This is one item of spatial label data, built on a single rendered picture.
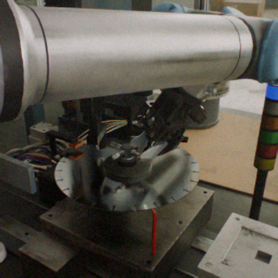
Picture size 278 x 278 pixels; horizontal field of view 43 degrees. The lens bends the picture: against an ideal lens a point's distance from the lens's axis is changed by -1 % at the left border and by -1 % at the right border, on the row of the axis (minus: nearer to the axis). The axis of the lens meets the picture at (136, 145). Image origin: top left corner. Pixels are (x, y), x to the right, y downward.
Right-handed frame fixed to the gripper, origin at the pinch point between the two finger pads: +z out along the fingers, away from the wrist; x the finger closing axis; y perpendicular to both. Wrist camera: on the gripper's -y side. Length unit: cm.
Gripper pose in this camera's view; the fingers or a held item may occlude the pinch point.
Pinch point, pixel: (144, 155)
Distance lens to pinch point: 78.9
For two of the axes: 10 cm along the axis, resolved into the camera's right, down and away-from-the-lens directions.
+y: -6.6, 1.5, -7.3
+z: -4.9, 6.6, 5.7
